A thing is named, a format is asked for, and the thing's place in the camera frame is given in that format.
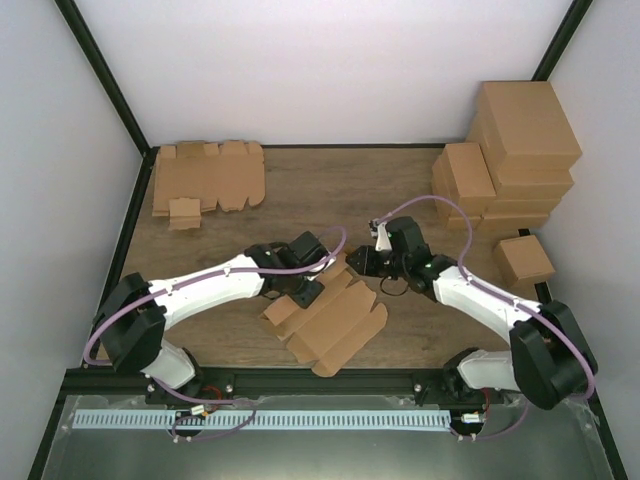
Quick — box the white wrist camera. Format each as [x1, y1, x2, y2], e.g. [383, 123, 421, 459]
[369, 219, 392, 252]
[303, 258, 336, 280]

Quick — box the light blue slotted cable duct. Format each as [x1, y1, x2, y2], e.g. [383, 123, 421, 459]
[72, 409, 451, 432]

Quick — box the black frame post left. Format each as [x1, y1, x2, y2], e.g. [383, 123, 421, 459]
[53, 0, 151, 156]

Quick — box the medium folded cardboard box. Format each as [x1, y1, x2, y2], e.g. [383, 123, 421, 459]
[432, 143, 496, 221]

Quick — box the black frame post right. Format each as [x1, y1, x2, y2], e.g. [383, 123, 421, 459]
[531, 0, 593, 82]

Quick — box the small loose cardboard flap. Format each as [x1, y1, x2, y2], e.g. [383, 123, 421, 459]
[169, 198, 201, 231]

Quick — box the stack of flat cardboard blanks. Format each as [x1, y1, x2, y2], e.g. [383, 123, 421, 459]
[152, 140, 266, 216]

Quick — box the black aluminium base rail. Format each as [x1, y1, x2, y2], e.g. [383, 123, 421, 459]
[64, 367, 526, 406]

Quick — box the black frame post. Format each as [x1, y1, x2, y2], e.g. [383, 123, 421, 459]
[53, 0, 151, 156]
[531, 0, 593, 82]

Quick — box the large top cardboard box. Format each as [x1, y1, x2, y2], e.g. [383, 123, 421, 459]
[467, 81, 582, 174]

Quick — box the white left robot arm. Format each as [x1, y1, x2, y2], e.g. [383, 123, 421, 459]
[94, 231, 335, 404]

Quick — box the small single cardboard box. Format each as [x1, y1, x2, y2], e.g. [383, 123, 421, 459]
[493, 235, 555, 288]

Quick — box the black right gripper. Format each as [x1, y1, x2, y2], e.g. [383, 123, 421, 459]
[347, 245, 409, 279]

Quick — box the brown cardboard box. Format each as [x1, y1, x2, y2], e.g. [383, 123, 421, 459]
[260, 254, 388, 377]

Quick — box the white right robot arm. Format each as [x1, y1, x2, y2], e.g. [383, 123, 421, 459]
[346, 217, 598, 410]

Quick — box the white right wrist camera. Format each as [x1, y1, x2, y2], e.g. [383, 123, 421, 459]
[369, 219, 392, 252]

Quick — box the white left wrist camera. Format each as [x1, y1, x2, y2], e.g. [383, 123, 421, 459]
[303, 258, 336, 280]

